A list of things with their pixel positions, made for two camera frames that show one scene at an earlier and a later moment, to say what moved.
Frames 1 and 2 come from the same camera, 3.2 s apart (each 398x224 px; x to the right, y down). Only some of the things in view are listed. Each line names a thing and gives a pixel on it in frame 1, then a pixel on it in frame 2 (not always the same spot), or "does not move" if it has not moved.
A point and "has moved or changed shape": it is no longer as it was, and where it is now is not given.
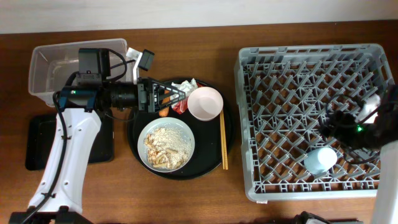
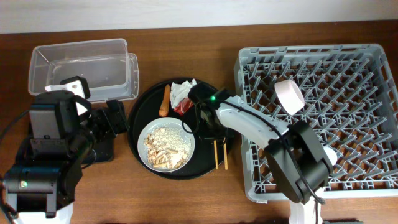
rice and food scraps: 167,149 does not move
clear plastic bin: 50,65 does not move
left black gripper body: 147,104 to 101,122
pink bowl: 205,103 has moved or changed shape
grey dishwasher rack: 282,91 does not move
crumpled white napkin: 186,86 does not move
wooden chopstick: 226,160 does not move
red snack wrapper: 182,105 does not move
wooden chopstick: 222,136 to 215,146
